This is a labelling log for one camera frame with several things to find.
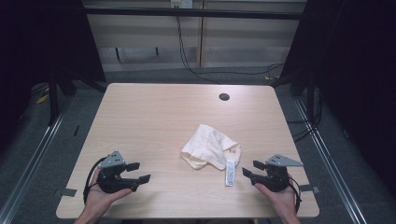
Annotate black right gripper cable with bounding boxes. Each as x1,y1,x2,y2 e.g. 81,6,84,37
288,175,304,215

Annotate black horizontal frame bar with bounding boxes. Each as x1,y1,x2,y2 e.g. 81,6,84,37
83,7,304,21

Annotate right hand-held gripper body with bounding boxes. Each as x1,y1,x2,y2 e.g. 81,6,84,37
250,153,304,193

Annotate grey tape strip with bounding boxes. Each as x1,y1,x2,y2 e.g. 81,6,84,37
53,188,78,198
299,184,321,194

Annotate metal floor rail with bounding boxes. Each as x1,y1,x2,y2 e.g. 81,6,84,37
292,97,370,224
0,96,74,224

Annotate person's left hand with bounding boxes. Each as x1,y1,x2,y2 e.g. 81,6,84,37
81,169,134,219

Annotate black floor cables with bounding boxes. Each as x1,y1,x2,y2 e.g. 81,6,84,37
286,90,325,144

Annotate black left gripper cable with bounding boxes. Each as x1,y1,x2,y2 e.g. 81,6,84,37
82,157,107,205

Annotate white wall outlet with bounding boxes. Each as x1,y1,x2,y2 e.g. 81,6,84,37
170,0,194,9

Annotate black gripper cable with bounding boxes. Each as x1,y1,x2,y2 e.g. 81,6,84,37
82,157,107,205
288,175,304,215

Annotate person's right hand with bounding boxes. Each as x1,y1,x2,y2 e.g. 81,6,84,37
254,183,301,222

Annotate black stand post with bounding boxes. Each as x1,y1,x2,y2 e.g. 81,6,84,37
47,73,61,127

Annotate black hanging wall cable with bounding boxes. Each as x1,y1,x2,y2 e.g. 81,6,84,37
176,15,285,86

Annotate yellow floor marker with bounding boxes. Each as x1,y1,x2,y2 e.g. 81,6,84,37
35,92,50,105

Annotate white cloth with label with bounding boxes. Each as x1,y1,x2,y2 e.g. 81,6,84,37
180,123,242,188

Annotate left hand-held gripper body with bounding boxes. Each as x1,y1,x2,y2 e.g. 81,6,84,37
96,150,140,194

